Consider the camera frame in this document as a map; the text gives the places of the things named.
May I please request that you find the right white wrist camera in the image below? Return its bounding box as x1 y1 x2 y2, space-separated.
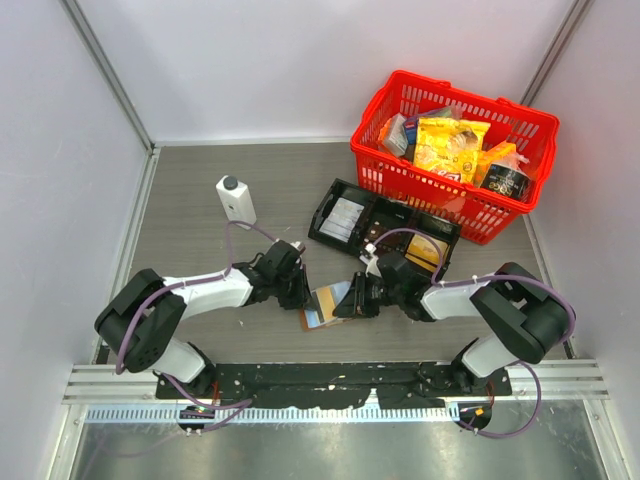
360 243 381 277

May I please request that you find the red plastic shopping basket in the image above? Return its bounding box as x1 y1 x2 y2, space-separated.
350 70 560 245

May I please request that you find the purple cable under left base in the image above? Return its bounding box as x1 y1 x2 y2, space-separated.
159 374 261 432

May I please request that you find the yellow snack bag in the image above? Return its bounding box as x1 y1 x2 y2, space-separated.
413 117 491 184

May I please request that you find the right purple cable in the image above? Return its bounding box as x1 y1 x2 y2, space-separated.
367 228 576 437

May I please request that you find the white slotted cable duct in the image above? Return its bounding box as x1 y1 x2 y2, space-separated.
85 402 460 424

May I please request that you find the black round can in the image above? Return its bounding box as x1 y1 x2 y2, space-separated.
481 164 531 201

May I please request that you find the brown cards stack in tray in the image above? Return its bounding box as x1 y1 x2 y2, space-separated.
364 221 409 254

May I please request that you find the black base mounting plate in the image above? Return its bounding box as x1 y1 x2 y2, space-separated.
154 361 512 410

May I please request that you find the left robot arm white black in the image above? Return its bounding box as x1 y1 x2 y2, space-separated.
94 240 312 398

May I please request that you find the black compartment tray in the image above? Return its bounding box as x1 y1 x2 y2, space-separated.
308 179 461 276

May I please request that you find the yellow cards stack in tray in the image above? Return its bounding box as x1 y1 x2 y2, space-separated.
405 235 449 272

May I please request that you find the orange yellow credit card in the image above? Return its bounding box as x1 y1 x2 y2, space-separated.
312 286 337 326

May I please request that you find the orange snack packet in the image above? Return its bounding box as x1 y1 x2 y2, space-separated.
473 141 516 187

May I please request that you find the white cards stack in tray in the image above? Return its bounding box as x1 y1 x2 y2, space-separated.
319 198 364 242

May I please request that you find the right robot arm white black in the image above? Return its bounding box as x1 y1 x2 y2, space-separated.
333 252 576 395

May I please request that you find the white bottle grey cap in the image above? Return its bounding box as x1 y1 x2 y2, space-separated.
216 175 257 230

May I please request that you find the grey carton box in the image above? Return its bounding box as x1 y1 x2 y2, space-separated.
377 113 408 157

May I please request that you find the brown leather card holder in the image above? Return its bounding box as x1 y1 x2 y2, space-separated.
299 308 352 332

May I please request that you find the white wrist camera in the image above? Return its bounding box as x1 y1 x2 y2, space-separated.
360 243 381 277
276 239 306 254

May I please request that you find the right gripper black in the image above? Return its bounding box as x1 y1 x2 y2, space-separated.
333 270 403 318

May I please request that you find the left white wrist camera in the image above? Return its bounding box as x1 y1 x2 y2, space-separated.
276 239 306 254

